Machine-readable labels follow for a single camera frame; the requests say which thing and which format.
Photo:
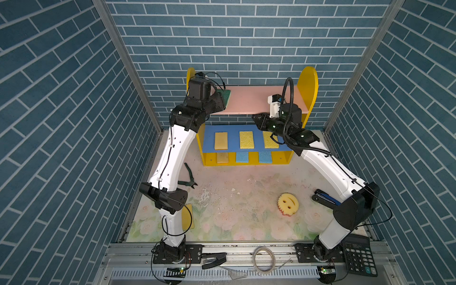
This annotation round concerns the pale yellow orange-backed sponge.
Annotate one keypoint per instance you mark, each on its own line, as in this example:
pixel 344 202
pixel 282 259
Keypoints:
pixel 222 158

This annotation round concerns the aluminium front rail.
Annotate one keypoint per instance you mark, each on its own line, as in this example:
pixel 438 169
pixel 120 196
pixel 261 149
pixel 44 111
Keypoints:
pixel 248 263

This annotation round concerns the black desk calculator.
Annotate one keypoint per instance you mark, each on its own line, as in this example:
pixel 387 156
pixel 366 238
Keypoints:
pixel 358 256

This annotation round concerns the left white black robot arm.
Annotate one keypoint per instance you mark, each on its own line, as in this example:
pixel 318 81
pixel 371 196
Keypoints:
pixel 162 188

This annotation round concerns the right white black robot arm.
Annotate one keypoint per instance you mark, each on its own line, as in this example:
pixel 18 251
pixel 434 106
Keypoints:
pixel 357 198

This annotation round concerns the yellow shelf with coloured boards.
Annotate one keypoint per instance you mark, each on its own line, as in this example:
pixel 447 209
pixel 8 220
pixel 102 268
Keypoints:
pixel 244 102

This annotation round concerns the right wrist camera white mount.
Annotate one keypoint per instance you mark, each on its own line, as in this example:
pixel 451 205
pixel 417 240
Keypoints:
pixel 274 102

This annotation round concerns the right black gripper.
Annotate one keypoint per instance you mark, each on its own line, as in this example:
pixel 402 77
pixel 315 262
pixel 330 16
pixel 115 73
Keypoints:
pixel 262 124

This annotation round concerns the bright yellow sponge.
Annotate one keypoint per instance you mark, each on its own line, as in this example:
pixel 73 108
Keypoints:
pixel 246 140
pixel 270 140

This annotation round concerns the green scouring pad sponge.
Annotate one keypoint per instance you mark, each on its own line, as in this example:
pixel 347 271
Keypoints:
pixel 225 94

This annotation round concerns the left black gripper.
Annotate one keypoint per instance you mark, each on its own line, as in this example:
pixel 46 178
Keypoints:
pixel 217 99

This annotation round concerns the black stapler on rail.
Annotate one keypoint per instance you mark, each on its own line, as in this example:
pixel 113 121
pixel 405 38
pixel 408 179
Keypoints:
pixel 213 260

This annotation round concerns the blue sponge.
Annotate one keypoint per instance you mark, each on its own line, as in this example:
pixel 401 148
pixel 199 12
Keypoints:
pixel 242 157
pixel 265 157

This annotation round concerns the yellow smiley face sponge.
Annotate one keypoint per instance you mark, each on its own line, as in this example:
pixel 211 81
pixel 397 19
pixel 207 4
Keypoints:
pixel 288 204

